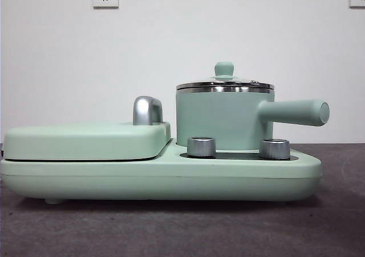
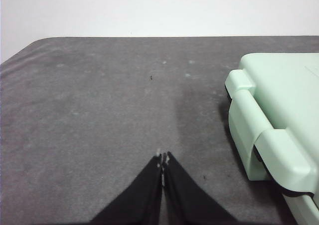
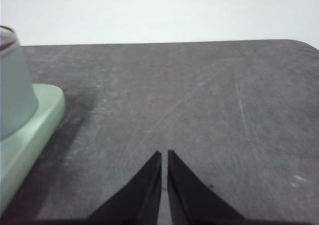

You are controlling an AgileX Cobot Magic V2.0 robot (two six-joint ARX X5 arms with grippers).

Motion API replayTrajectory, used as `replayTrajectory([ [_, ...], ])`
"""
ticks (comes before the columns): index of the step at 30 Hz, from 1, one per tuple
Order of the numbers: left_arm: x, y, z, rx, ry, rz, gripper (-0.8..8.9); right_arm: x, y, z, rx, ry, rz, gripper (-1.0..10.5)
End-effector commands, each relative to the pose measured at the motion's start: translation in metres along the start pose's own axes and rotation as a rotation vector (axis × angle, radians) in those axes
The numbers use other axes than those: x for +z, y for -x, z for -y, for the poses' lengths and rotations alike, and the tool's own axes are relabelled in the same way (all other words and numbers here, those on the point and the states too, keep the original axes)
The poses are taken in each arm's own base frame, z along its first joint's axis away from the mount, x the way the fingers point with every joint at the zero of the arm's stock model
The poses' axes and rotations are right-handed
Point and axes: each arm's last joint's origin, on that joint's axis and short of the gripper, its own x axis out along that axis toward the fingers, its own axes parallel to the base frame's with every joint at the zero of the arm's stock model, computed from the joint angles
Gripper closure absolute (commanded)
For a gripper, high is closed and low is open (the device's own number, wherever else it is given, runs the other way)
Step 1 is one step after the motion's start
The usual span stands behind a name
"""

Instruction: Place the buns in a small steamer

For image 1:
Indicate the glass pot lid green knob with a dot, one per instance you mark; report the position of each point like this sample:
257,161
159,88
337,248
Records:
223,69

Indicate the silver control knob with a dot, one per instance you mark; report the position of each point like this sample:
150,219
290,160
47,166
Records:
274,148
201,147

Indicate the mint green breakfast machine base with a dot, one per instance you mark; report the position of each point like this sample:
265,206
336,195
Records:
171,174

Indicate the mint green griddle lid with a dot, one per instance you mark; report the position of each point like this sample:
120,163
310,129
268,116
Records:
85,141

